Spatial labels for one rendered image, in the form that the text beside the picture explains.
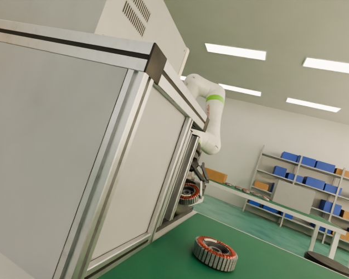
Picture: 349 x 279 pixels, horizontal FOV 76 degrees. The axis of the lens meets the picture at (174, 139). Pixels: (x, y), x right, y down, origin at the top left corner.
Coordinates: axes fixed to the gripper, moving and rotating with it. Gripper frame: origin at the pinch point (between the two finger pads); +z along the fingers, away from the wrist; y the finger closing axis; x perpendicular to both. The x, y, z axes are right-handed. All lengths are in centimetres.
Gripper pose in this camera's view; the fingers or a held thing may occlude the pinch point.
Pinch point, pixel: (186, 192)
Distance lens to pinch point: 95.1
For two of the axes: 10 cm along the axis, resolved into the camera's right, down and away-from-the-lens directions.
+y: -9.9, -0.2, 1.6
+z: -1.3, 7.3, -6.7
